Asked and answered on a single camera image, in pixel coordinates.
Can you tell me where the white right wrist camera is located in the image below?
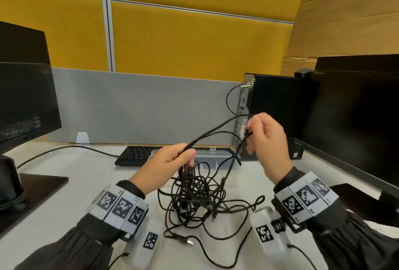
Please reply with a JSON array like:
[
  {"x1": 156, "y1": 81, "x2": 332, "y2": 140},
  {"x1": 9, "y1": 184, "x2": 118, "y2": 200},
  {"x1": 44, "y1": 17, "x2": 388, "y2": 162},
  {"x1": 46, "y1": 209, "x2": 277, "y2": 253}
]
[{"x1": 249, "y1": 206, "x2": 292, "y2": 258}]

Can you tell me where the thin lock cable silver plug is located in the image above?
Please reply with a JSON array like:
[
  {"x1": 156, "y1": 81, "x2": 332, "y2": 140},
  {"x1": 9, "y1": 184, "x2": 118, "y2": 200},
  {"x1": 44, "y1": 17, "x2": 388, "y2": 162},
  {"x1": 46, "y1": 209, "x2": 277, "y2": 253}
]
[{"x1": 225, "y1": 82, "x2": 255, "y2": 116}]

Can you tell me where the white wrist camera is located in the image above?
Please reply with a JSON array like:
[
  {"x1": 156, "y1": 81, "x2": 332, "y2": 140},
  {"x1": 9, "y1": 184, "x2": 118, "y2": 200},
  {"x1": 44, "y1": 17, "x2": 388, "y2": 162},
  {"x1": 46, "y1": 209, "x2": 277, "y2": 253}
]
[
  {"x1": 123, "y1": 216, "x2": 163, "y2": 270},
  {"x1": 249, "y1": 206, "x2": 292, "y2": 258}
]

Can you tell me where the brown cardboard box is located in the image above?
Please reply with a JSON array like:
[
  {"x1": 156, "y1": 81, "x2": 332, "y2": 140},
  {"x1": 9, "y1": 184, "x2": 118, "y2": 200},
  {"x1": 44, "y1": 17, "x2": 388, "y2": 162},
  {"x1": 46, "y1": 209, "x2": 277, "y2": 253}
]
[{"x1": 280, "y1": 0, "x2": 399, "y2": 77}]

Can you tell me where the right wrist marker band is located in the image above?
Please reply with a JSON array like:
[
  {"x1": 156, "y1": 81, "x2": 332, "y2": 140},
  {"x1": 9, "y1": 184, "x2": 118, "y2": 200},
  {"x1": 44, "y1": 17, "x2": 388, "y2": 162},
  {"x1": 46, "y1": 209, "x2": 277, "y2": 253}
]
[{"x1": 274, "y1": 171, "x2": 340, "y2": 225}]

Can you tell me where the black desktop computer tower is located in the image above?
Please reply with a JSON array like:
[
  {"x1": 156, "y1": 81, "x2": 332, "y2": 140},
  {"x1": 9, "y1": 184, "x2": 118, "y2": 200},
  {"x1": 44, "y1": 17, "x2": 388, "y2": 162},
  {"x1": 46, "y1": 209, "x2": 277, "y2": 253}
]
[{"x1": 233, "y1": 73, "x2": 308, "y2": 161}]

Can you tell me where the person's right forearm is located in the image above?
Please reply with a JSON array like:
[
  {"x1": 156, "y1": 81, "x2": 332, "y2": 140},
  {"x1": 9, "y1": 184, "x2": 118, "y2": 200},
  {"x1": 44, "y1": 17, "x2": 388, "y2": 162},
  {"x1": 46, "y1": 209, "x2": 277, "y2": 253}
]
[{"x1": 273, "y1": 166, "x2": 399, "y2": 270}]

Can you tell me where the grey desk partition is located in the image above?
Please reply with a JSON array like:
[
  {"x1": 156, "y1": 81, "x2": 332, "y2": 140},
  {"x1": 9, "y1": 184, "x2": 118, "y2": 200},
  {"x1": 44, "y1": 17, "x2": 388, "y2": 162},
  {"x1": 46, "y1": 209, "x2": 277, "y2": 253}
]
[{"x1": 47, "y1": 67, "x2": 247, "y2": 146}]

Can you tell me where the person's left forearm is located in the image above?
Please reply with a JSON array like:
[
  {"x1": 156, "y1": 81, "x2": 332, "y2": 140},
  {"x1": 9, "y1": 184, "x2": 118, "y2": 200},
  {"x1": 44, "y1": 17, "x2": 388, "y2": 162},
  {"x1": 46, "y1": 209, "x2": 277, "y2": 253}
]
[{"x1": 14, "y1": 180, "x2": 150, "y2": 270}]

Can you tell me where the wrist marker band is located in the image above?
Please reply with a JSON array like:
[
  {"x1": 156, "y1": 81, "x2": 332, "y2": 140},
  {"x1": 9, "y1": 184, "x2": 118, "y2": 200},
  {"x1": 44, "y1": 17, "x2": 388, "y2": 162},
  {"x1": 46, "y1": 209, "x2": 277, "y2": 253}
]
[
  {"x1": 89, "y1": 184, "x2": 150, "y2": 236},
  {"x1": 274, "y1": 171, "x2": 340, "y2": 225}
]

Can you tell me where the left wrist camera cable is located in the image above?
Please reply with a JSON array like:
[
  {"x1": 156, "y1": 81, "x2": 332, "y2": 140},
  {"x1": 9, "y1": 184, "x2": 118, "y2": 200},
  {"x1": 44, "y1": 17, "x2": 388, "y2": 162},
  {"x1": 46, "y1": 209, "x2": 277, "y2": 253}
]
[{"x1": 107, "y1": 251, "x2": 130, "y2": 270}]

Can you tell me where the tangle of black cables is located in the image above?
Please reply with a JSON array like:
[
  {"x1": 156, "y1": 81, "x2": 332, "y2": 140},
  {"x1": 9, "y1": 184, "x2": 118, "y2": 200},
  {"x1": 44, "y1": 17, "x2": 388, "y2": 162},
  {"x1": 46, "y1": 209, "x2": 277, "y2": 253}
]
[{"x1": 157, "y1": 114, "x2": 266, "y2": 270}]

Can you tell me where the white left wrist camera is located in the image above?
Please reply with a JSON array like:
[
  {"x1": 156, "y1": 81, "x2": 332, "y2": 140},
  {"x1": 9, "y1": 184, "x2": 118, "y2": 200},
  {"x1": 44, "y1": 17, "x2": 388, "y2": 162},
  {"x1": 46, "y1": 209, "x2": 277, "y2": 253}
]
[{"x1": 123, "y1": 216, "x2": 163, "y2": 270}]

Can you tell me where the person's left hand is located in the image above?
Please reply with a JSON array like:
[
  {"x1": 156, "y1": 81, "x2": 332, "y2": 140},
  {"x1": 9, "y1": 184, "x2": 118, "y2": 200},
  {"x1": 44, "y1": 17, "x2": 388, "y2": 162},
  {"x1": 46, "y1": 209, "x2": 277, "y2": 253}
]
[{"x1": 128, "y1": 143, "x2": 197, "y2": 196}]

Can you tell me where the yellow partition panel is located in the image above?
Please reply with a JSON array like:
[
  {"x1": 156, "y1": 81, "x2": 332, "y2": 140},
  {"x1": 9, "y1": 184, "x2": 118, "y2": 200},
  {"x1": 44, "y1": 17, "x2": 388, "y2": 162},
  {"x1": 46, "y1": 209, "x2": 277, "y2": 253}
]
[{"x1": 0, "y1": 0, "x2": 384, "y2": 82}]

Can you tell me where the wide black monitor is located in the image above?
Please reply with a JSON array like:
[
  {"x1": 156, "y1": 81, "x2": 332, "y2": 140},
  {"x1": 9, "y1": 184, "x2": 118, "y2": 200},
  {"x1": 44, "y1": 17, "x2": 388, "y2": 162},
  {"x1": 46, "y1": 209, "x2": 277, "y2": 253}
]
[{"x1": 294, "y1": 54, "x2": 399, "y2": 192}]

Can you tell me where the grey webcam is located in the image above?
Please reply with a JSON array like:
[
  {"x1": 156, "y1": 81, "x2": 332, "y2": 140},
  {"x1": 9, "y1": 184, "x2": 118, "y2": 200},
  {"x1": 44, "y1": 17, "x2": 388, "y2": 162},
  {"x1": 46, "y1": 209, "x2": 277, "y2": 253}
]
[{"x1": 294, "y1": 68, "x2": 315, "y2": 79}]

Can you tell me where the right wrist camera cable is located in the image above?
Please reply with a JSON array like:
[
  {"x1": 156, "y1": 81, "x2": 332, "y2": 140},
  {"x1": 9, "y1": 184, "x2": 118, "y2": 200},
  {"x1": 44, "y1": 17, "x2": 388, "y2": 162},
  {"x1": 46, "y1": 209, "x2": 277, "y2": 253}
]
[{"x1": 286, "y1": 243, "x2": 318, "y2": 270}]

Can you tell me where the black monitor with square stand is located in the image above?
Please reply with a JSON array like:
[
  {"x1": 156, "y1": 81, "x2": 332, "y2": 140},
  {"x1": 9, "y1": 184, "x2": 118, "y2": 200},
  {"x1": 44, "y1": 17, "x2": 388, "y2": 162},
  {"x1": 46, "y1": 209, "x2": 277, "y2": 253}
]
[{"x1": 0, "y1": 20, "x2": 69, "y2": 238}]

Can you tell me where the person's right hand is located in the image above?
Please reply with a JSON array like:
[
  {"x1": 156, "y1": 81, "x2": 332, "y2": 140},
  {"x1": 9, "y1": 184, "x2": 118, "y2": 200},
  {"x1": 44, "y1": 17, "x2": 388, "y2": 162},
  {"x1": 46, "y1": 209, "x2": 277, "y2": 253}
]
[{"x1": 245, "y1": 112, "x2": 293, "y2": 186}]

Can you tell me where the black desk power cable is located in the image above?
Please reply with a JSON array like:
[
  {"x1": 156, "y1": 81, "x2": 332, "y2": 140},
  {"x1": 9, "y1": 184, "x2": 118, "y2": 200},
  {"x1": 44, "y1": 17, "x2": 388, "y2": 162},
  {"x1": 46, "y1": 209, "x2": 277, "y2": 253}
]
[{"x1": 17, "y1": 145, "x2": 121, "y2": 170}]

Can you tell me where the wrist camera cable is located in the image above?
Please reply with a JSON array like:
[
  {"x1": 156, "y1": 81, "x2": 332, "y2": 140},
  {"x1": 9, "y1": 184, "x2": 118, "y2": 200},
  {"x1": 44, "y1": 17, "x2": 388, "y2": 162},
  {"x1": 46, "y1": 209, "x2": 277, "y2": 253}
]
[
  {"x1": 107, "y1": 251, "x2": 130, "y2": 270},
  {"x1": 286, "y1": 243, "x2": 318, "y2": 270}
]

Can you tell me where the left wrist marker band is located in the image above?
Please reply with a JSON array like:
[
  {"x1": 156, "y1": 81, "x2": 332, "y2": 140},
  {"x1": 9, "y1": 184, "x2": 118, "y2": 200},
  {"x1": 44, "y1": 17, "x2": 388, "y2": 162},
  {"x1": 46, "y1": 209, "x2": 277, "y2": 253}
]
[{"x1": 89, "y1": 184, "x2": 150, "y2": 236}]

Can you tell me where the black keyboard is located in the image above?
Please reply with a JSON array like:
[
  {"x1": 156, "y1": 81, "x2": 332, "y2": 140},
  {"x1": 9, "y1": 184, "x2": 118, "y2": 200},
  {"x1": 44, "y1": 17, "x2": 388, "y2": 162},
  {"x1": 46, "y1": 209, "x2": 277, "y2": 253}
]
[{"x1": 114, "y1": 145, "x2": 234, "y2": 167}]

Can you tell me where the clear plastic compartment box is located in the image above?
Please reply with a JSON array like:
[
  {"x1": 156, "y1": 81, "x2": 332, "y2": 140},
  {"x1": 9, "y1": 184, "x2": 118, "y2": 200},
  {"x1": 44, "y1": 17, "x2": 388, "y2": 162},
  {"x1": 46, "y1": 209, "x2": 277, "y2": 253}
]
[{"x1": 149, "y1": 149, "x2": 241, "y2": 171}]

